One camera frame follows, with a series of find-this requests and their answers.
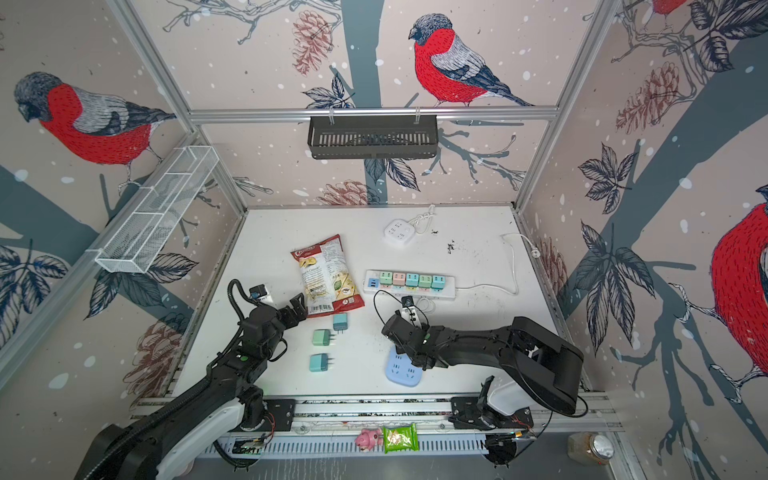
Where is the blue cube power socket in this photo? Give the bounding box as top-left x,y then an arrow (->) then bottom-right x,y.
385,347 -> 423,387

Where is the red white snack bag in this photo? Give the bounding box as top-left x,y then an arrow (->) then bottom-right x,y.
291,235 -> 365,318

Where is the teal plug adapter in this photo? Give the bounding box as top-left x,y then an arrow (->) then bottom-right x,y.
429,275 -> 447,291
309,353 -> 332,373
332,313 -> 349,332
405,273 -> 419,288

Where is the white colourful power strip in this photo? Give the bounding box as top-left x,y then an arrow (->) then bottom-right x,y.
362,269 -> 457,300

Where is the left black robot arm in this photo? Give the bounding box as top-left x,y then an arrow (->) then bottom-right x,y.
75,280 -> 308,479

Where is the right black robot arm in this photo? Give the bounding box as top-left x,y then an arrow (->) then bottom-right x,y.
382,313 -> 584,431

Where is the green snack packet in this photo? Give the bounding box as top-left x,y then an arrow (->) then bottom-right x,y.
382,424 -> 420,454

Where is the pink pig toy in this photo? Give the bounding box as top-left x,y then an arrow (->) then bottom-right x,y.
355,429 -> 383,452

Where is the small white power strip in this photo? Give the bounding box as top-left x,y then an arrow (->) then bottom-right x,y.
383,219 -> 416,246

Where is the glass jar with lid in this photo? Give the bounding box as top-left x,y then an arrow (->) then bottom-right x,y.
567,432 -> 615,465

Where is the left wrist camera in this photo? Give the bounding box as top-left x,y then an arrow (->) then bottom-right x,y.
249,284 -> 274,305

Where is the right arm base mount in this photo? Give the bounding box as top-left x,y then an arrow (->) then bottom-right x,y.
448,396 -> 534,431

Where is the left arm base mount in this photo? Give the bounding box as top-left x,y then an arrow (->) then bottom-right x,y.
237,399 -> 296,433

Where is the white power strip cord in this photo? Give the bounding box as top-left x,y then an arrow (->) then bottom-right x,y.
454,232 -> 542,296

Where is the white wire mesh shelf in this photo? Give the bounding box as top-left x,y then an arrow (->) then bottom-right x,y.
95,145 -> 220,273

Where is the black hanging wire basket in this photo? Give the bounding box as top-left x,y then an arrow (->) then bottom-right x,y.
307,115 -> 439,160

